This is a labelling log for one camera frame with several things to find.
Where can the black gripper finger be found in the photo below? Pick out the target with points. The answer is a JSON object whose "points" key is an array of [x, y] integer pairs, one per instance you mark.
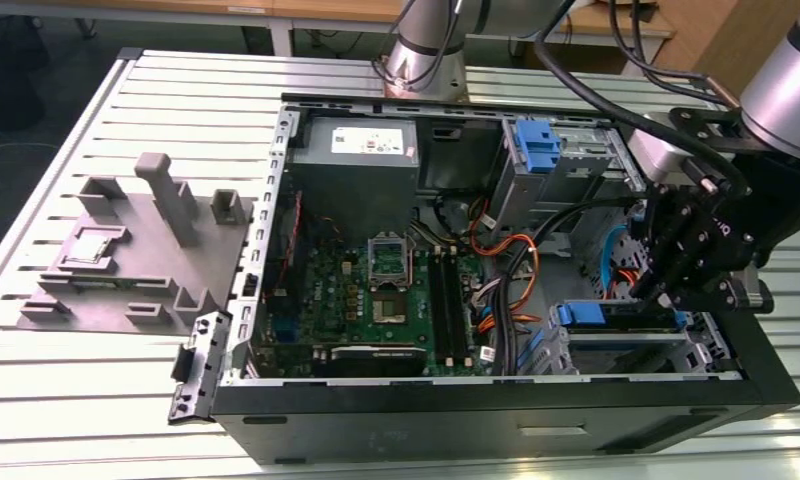
{"points": [[707, 292], [674, 235]]}

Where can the hard disk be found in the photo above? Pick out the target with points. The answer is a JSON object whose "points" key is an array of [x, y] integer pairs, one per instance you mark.
{"points": [[580, 315]]}

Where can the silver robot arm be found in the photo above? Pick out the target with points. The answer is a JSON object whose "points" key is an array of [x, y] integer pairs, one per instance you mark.
{"points": [[794, 90]]}

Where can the grey metal disk bay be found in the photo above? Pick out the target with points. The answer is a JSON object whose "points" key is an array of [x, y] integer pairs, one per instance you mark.
{"points": [[627, 338]]}

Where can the grey metal drive cage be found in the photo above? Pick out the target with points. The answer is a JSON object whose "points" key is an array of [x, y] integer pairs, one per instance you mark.
{"points": [[574, 190]]}

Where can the black RAM slot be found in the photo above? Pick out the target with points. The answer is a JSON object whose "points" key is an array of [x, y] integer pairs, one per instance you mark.
{"points": [[460, 305], [442, 305]]}

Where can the brown wooden cabinet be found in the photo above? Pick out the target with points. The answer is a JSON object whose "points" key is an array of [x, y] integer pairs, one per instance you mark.
{"points": [[714, 30]]}

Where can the white framed wooden desk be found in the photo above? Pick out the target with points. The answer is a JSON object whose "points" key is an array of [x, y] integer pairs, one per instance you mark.
{"points": [[590, 22]]}

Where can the CPU socket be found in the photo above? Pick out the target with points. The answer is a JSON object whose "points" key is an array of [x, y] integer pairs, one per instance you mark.
{"points": [[394, 307]]}

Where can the black open PC case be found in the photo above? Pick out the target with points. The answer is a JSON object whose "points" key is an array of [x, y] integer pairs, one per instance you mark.
{"points": [[440, 420]]}

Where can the grey power supply unit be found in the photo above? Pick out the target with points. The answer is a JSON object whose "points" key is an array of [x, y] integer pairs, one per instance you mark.
{"points": [[354, 200]]}

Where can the black graphics card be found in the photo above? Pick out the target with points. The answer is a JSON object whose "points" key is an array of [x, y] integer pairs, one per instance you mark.
{"points": [[374, 362]]}

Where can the green motherboard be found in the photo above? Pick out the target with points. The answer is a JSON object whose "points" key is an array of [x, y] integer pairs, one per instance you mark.
{"points": [[334, 300]]}

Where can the grey parts rack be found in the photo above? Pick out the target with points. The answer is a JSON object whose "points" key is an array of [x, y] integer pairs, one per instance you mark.
{"points": [[160, 270]]}

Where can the green RAM stick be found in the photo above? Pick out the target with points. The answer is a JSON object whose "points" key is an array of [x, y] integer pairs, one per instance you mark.
{"points": [[103, 285]]}

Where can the silver CPU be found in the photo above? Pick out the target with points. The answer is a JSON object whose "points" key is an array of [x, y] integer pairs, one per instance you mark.
{"points": [[88, 248]]}

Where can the black office chair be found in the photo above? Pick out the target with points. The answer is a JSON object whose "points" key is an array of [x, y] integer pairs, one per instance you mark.
{"points": [[7, 75]]}

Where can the silver box wrist camera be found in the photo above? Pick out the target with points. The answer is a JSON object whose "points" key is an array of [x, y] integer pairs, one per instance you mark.
{"points": [[656, 155]]}

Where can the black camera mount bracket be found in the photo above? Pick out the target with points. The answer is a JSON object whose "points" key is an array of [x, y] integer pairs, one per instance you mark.
{"points": [[700, 122]]}

